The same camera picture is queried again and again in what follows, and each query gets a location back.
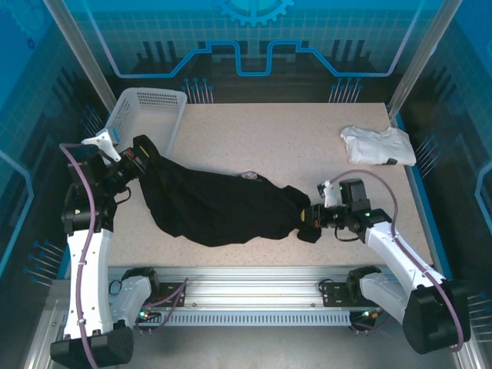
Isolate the black floral print t-shirt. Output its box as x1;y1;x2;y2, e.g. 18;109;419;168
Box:
133;134;324;248

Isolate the white folded t-shirt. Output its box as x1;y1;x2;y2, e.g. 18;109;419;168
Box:
340;125;417;167

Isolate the white perforated plastic basket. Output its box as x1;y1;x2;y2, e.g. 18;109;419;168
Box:
100;87;188;155

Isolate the right small LED connector board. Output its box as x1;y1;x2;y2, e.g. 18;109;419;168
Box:
352;306;384;323

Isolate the small led connector board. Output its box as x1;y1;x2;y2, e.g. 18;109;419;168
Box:
136;304;161;321
352;306;384;323

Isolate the left small LED connector board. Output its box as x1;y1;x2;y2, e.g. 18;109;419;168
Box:
136;304;161;321

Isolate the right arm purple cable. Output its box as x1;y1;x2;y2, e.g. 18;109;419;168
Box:
332;168;464;353

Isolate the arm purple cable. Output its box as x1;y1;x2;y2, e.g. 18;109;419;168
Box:
332;168;464;353
58;142;189;369

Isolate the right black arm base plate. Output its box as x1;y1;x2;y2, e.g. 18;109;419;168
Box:
319;280;370;308

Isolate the aluminium mounting rail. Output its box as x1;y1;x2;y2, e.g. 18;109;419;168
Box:
49;264;458;312

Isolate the slotted grey cable duct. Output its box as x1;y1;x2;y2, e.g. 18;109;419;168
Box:
134;311;353;327

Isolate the left aluminium frame post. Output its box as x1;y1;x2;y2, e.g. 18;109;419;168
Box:
42;0;118;112

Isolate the aluminium frame post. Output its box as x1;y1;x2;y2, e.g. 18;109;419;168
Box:
387;0;462;116
42;0;118;112

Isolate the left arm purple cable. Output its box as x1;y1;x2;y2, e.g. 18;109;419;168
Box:
58;142;189;369

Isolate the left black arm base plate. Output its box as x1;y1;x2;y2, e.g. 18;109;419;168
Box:
151;282;189;308

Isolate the right aluminium frame post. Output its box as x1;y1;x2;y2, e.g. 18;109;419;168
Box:
387;0;462;116

